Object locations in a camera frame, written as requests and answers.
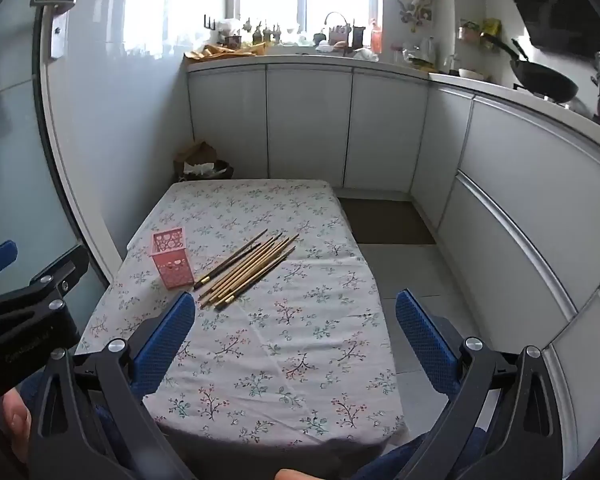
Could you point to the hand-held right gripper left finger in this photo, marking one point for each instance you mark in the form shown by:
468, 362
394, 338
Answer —
165, 345

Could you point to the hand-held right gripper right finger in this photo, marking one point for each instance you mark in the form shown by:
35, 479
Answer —
425, 345

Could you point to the pink perforated chopstick holder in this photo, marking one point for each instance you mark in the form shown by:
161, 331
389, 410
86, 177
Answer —
172, 265

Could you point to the bunch of bamboo chopsticks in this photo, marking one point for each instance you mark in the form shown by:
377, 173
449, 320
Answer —
250, 272

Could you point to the person's left hand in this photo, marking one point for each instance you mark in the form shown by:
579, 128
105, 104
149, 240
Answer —
15, 417

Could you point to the person's right hand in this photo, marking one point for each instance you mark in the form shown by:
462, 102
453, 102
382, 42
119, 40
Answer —
305, 475

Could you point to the frosted glass door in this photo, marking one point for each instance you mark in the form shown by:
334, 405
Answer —
10, 160

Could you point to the floral tablecloth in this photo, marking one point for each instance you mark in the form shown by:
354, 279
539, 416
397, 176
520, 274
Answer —
290, 350

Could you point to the brown floor mat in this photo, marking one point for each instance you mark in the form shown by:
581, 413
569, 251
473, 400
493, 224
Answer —
385, 220

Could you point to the white kitchen base cabinets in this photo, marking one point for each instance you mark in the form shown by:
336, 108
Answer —
305, 120

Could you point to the yellow cloth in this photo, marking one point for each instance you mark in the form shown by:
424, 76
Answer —
230, 50

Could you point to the white bowl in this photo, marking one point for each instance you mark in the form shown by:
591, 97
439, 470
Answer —
471, 73

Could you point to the black hook rack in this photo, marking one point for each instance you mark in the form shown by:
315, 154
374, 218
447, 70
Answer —
208, 23

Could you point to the black wok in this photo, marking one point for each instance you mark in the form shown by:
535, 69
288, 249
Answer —
545, 80

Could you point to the row of small bottles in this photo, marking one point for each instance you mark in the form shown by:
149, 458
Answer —
262, 32

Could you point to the red bottle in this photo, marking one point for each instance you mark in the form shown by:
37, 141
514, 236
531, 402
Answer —
376, 37

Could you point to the dark knife block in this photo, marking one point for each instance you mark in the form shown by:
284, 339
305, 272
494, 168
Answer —
357, 35

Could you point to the yellow package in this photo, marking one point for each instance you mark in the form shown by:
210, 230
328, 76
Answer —
491, 32

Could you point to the kitchen faucet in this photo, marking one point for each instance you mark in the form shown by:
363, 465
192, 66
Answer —
336, 19

